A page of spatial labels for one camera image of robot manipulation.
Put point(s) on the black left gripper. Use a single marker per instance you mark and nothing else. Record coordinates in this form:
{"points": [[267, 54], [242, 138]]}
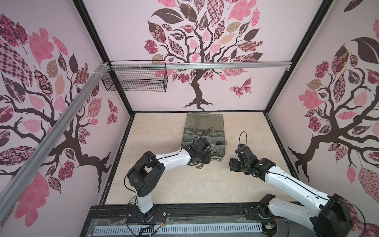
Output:
{"points": [[207, 159]]}

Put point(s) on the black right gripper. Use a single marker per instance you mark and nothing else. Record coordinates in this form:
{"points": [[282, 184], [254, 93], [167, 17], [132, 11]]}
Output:
{"points": [[234, 164]]}

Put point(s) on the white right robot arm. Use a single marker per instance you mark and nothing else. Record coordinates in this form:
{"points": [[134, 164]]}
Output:
{"points": [[327, 216]]}

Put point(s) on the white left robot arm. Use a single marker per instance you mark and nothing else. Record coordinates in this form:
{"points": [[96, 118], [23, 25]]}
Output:
{"points": [[146, 173]]}

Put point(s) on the green transparent organizer box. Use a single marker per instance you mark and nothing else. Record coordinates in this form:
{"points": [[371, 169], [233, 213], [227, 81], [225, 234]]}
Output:
{"points": [[209, 125]]}

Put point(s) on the white slotted cable duct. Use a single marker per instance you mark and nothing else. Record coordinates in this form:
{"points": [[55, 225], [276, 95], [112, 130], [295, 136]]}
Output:
{"points": [[176, 229]]}

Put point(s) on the black wire mesh basket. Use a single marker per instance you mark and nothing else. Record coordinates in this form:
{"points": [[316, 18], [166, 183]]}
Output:
{"points": [[136, 75]]}

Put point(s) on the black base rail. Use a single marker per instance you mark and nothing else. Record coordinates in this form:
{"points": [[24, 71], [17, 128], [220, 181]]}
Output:
{"points": [[160, 212]]}

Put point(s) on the aluminium rail back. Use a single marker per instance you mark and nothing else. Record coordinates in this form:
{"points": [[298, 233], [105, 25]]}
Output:
{"points": [[220, 65]]}

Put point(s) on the aluminium rail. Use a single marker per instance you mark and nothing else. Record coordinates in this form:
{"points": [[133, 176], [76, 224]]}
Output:
{"points": [[23, 177], [220, 65]]}

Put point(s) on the aluminium rail left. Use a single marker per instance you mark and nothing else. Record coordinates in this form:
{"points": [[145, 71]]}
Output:
{"points": [[23, 177]]}

